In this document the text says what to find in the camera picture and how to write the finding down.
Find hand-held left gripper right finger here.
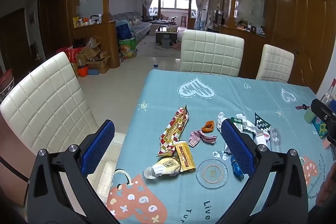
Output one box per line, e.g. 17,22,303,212
214,118,309,224

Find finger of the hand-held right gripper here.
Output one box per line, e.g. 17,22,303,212
311,99,336,126

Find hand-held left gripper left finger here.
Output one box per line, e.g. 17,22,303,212
28,119,124,224

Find silver wrapper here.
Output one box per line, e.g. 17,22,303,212
212,145,231,160

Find blue candy wrapper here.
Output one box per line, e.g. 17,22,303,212
230,156,244,179

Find white paper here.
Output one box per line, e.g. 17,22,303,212
236,114,271,135

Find small white red packet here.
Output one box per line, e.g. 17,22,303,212
254,133,271,146

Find white plastic bag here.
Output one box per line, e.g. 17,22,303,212
217,112,229,131

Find orange wrapper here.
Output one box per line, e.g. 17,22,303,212
201,121,215,133

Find clear round plastic lid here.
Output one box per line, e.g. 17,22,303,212
196,158,231,189

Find clear plastic wrapper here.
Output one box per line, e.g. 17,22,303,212
269,127,281,146

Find pink wrapper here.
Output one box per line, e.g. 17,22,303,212
189,130,218,148

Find yellow snack packet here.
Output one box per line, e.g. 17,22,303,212
174,140,197,172

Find red gold checkered snack wrapper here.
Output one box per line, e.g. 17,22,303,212
157,105,190,157

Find person's right forearm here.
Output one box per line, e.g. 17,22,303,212
316,169,336,207

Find colourful woven pouch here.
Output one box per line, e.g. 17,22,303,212
312,117,328,138

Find pale green cup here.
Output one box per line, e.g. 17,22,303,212
304,106,317,123

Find blue printed tablecloth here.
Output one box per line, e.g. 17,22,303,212
106,69,336,224

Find cream quilted dining chair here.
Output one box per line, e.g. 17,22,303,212
0,51,126,159
256,44,294,83
180,29,244,77

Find small yellow brown cardboard box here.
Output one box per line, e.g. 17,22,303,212
70,56,80,77

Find open cardboard box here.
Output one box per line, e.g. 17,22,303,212
76,42,101,60

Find red gift bags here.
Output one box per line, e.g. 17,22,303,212
57,47,83,62

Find colourful shopping bag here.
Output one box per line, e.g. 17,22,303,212
119,38,137,59

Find wooden partition counter with pillar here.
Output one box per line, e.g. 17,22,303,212
219,0,267,80
69,0,121,69

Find blue cloth bundle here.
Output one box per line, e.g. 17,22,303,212
116,20,133,41

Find row of bottles and boxes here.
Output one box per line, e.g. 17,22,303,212
73,14,103,28

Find grey blue sofa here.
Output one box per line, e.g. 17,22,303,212
112,12,153,42

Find dark coffee table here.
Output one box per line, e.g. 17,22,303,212
155,25,179,44

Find white standing air conditioner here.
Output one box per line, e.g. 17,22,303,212
202,0,210,20

